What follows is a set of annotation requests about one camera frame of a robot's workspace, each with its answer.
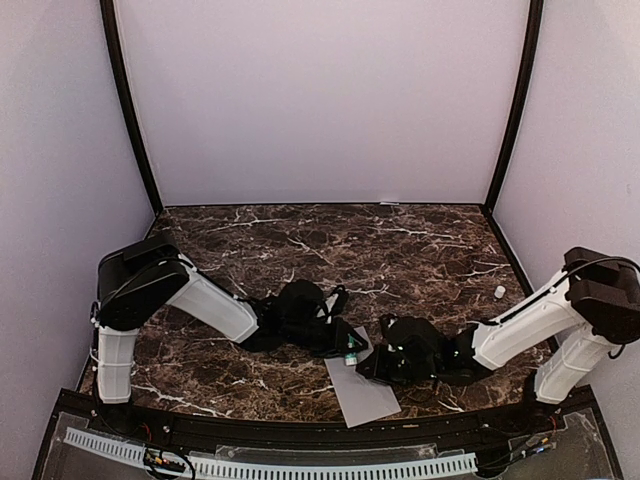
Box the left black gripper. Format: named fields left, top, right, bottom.
left=283, top=318, right=368, bottom=359

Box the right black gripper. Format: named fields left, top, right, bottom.
left=356, top=344, right=439, bottom=388

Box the green glue stick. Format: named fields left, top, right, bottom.
left=344, top=335, right=362, bottom=366

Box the grey envelope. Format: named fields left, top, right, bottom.
left=324, top=357, right=401, bottom=428

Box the white glue stick cap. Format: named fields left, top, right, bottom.
left=494, top=286, right=506, bottom=299

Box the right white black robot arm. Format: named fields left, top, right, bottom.
left=356, top=247, right=639, bottom=434

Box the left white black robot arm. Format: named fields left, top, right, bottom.
left=91, top=234, right=369, bottom=436

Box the small circuit board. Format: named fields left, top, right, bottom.
left=143, top=449, right=187, bottom=475

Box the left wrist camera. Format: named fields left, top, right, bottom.
left=322, top=285, right=349, bottom=324

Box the white slotted cable duct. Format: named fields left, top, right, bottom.
left=64, top=428, right=477, bottom=479

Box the black front rail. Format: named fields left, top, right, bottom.
left=54, top=387, right=596, bottom=451

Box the right black frame post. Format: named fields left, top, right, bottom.
left=483, top=0, right=544, bottom=215

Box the black frame post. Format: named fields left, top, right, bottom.
left=99, top=0, right=164, bottom=216
left=483, top=0, right=544, bottom=215

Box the left black frame post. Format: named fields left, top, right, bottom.
left=99, top=0, right=164, bottom=216

